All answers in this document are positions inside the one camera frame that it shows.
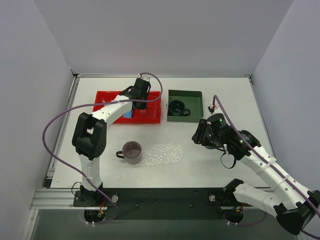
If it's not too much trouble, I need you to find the dark green mug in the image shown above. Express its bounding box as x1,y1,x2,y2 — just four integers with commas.
167,100,191,117

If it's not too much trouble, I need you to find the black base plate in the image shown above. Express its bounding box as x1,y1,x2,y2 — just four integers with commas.
73,187,242,220

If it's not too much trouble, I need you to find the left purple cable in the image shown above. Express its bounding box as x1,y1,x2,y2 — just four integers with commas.
42,71,165,225

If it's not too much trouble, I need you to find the mauve mug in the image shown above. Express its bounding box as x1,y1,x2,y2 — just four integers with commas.
116,141,143,165

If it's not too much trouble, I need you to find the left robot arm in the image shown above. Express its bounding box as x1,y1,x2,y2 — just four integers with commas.
71,77,151,206

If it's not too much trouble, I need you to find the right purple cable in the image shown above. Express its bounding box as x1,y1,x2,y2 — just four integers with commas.
212,94,320,240

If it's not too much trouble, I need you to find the purple cable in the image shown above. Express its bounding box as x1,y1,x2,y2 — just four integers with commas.
212,94,320,240
42,71,165,225

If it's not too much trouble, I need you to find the green plastic bin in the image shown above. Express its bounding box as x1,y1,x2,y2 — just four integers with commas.
167,89,204,123

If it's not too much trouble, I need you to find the clear textured oval tray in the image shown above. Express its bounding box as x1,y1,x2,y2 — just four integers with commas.
131,142,184,167

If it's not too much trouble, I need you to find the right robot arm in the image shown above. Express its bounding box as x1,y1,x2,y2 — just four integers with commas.
191,112,320,236

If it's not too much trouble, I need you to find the red compartment bin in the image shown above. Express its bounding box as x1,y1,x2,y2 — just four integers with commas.
94,90,162,125

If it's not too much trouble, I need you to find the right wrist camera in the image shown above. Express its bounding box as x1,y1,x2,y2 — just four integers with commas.
207,103,218,115

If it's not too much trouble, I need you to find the aluminium table frame rail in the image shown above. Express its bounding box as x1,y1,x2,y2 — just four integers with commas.
30,188,85,210

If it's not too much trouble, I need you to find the blue toothpaste tube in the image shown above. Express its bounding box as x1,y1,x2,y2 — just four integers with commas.
122,111,133,119

